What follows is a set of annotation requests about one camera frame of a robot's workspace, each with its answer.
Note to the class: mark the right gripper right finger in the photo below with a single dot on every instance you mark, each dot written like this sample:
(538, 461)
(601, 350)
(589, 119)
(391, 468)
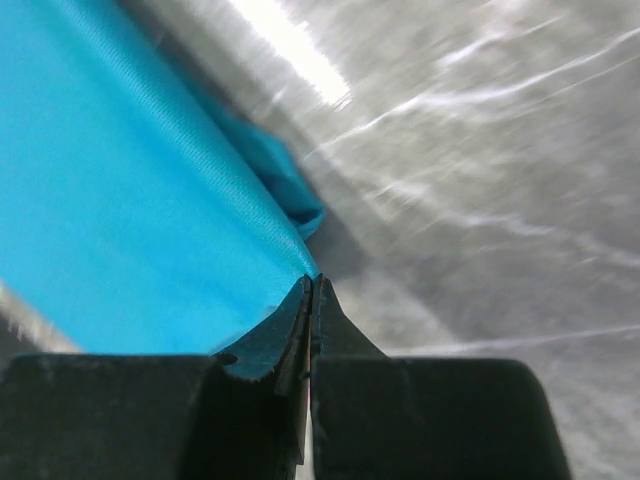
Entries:
(380, 417)

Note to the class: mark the teal t shirt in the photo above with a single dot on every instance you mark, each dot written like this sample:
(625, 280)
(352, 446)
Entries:
(137, 214)

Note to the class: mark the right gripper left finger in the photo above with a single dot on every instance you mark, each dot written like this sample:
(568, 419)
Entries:
(238, 413)

